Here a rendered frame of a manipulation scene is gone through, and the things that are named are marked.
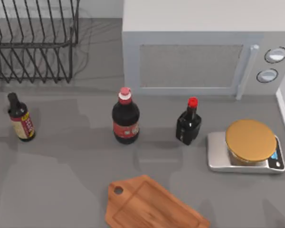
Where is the round dark bottle red label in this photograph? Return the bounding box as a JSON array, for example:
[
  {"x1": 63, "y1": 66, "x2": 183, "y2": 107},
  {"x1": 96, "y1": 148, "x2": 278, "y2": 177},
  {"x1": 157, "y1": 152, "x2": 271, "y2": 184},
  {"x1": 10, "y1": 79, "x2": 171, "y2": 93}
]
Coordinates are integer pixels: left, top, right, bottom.
[{"x1": 112, "y1": 87, "x2": 140, "y2": 145}]

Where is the square black bottle red cap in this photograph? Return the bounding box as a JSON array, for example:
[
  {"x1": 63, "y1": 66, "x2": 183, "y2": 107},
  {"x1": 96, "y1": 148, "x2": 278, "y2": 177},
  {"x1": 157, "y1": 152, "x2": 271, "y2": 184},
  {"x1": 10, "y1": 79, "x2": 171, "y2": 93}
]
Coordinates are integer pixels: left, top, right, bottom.
[{"x1": 175, "y1": 96, "x2": 202, "y2": 146}]

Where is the microwave door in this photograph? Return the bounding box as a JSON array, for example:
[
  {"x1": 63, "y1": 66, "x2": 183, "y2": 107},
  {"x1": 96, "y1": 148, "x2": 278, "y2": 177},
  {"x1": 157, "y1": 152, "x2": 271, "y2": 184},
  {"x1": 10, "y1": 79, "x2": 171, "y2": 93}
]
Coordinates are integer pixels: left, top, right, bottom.
[{"x1": 123, "y1": 32, "x2": 264, "y2": 96}]

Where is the silver kitchen scale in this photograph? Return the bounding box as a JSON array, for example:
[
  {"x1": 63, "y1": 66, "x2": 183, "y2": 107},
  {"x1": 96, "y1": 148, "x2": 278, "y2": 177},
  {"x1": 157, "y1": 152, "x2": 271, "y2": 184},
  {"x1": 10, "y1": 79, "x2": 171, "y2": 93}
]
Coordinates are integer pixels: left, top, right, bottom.
[{"x1": 207, "y1": 131, "x2": 285, "y2": 174}]

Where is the wooden cutting board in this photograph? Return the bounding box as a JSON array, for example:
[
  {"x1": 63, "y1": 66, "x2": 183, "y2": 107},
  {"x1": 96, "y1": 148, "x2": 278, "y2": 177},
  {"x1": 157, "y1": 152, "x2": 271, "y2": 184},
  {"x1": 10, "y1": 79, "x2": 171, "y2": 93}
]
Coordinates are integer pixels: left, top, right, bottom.
[{"x1": 104, "y1": 174, "x2": 210, "y2": 228}]

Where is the jar with gold lid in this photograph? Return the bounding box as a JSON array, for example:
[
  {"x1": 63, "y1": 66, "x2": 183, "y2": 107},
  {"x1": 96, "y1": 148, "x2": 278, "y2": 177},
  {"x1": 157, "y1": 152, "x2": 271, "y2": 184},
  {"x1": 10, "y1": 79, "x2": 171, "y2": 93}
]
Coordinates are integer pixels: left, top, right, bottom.
[{"x1": 225, "y1": 119, "x2": 277, "y2": 167}]

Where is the slim dark bottle yellow label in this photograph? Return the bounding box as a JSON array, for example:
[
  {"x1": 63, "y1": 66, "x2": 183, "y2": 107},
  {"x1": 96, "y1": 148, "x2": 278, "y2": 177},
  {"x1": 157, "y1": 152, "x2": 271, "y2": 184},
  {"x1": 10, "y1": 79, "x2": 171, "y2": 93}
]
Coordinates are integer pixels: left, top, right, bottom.
[{"x1": 7, "y1": 92, "x2": 36, "y2": 143}]

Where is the small microwave knob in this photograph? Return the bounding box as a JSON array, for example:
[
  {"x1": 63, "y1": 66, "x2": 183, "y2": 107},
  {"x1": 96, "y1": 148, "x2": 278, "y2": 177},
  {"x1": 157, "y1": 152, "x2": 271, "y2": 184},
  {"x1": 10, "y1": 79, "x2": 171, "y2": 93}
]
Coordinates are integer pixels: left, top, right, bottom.
[{"x1": 256, "y1": 68, "x2": 279, "y2": 84}]

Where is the large microwave knob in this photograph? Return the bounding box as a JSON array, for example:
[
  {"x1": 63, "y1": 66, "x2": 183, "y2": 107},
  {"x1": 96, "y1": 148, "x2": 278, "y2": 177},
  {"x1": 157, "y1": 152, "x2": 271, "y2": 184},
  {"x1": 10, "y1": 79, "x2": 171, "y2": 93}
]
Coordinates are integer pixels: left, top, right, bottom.
[{"x1": 264, "y1": 47, "x2": 285, "y2": 64}]

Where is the pale microwave oven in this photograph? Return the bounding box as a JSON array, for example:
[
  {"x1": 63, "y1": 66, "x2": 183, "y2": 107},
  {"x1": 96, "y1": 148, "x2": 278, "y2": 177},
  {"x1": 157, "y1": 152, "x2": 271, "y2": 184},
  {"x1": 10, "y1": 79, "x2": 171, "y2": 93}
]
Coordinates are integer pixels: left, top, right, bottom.
[{"x1": 122, "y1": 0, "x2": 285, "y2": 100}]

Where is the microwave door handle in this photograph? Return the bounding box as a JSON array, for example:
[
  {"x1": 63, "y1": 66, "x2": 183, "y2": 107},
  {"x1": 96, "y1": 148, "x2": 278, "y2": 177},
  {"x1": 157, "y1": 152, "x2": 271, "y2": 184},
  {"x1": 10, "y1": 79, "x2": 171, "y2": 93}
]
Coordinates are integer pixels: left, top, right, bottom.
[{"x1": 236, "y1": 44, "x2": 260, "y2": 100}]

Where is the black wire dish rack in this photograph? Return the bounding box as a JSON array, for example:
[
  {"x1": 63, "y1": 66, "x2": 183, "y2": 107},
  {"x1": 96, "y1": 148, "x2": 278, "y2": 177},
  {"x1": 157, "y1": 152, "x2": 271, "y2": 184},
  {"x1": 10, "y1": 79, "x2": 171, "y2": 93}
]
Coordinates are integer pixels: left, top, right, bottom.
[{"x1": 0, "y1": 0, "x2": 81, "y2": 84}]

